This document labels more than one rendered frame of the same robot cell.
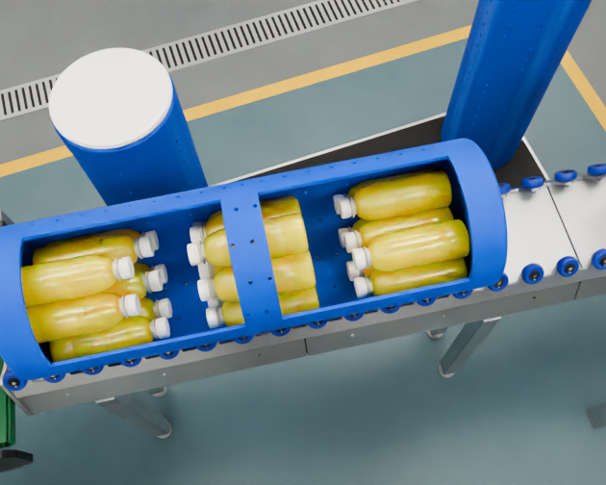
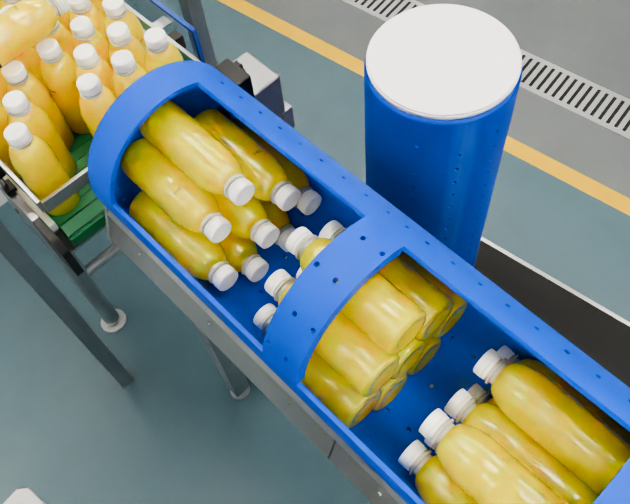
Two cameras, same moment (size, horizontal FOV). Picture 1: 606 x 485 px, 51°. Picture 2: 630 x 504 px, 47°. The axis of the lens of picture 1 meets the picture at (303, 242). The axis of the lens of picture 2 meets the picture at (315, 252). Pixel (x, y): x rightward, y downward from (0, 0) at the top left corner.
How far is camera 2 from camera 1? 0.38 m
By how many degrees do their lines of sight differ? 27
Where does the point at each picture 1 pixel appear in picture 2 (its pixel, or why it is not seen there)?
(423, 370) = not seen: outside the picture
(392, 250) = (467, 457)
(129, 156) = (396, 123)
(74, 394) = (144, 259)
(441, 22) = not seen: outside the picture
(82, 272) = (202, 155)
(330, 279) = (415, 418)
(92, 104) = (419, 50)
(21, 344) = (104, 160)
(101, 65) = (469, 26)
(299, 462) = not seen: outside the picture
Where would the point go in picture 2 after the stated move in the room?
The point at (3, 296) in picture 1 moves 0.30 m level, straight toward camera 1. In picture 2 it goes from (128, 109) to (91, 298)
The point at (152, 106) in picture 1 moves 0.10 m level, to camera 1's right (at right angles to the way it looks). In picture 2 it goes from (463, 98) to (504, 133)
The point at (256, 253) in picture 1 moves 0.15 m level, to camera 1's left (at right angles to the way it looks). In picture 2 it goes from (326, 294) to (256, 213)
